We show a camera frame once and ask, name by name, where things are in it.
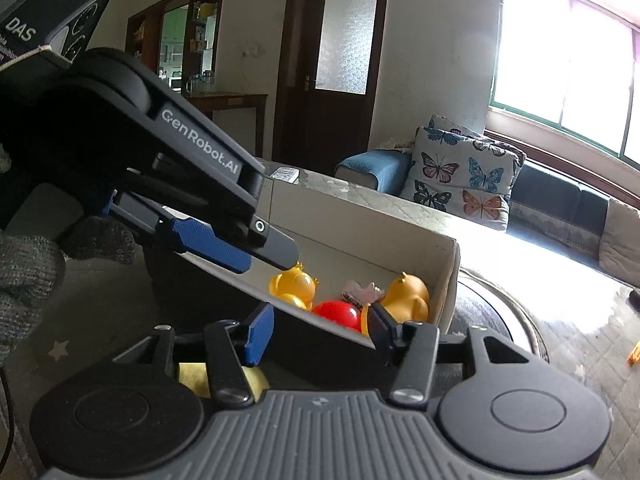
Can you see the large window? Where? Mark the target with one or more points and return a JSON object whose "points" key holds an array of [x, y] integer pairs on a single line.
{"points": [[565, 50]]}

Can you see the white microwave oven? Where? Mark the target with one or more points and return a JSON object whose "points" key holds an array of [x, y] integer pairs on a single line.
{"points": [[175, 84]]}

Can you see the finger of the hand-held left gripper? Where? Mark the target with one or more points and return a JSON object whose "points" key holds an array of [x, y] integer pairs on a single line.
{"points": [[210, 245], [272, 247]]}

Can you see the dark wooden door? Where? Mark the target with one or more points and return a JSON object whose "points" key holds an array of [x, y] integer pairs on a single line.
{"points": [[300, 125]]}

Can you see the red plastic ball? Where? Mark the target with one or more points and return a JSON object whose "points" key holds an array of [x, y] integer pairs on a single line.
{"points": [[337, 315]]}

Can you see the white remote control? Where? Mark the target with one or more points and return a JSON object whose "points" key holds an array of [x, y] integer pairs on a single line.
{"points": [[285, 174]]}

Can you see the yellow plush duck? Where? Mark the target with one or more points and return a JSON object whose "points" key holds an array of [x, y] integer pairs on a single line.
{"points": [[257, 382]]}

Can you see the small orange toy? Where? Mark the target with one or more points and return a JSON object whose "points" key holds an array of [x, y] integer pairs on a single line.
{"points": [[635, 353]]}

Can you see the grey quilted star table cover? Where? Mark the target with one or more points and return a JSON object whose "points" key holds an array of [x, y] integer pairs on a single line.
{"points": [[575, 320]]}

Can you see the white wall switch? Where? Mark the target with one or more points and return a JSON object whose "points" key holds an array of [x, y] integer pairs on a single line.
{"points": [[251, 50]]}

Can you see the white sofa cushion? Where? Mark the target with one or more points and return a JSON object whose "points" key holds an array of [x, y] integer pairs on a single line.
{"points": [[622, 235]]}

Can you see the small pink toy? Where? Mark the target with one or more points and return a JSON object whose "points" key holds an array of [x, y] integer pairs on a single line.
{"points": [[360, 294]]}

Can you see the large orange rubber duck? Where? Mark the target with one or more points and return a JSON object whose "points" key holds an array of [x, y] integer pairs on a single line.
{"points": [[405, 300]]}

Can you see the clear glass cups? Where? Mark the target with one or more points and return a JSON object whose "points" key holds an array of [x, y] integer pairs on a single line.
{"points": [[200, 82]]}

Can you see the wooden shelf cabinet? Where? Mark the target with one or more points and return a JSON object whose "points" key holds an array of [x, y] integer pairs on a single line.
{"points": [[150, 35]]}

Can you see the grey cardboard box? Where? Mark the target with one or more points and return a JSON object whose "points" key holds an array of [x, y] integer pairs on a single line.
{"points": [[350, 230]]}

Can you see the wooden console table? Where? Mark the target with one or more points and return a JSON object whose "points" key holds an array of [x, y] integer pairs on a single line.
{"points": [[235, 102]]}

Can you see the small orange rubber duck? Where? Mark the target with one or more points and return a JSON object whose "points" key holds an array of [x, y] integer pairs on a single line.
{"points": [[292, 287]]}

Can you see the black remote control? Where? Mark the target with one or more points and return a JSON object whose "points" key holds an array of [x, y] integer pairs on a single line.
{"points": [[636, 300]]}

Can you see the person's left hand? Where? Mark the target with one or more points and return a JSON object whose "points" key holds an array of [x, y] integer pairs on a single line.
{"points": [[25, 285]]}

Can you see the butterfly print pillow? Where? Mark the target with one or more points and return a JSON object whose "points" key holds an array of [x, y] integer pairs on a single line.
{"points": [[465, 127], [460, 180]]}

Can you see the blue sofa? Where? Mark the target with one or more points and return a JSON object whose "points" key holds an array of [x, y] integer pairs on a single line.
{"points": [[550, 195]]}

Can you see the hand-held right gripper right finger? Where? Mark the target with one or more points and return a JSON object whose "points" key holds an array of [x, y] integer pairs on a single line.
{"points": [[382, 337]]}

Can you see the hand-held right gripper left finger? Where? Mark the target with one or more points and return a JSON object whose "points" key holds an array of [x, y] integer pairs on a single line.
{"points": [[260, 332]]}

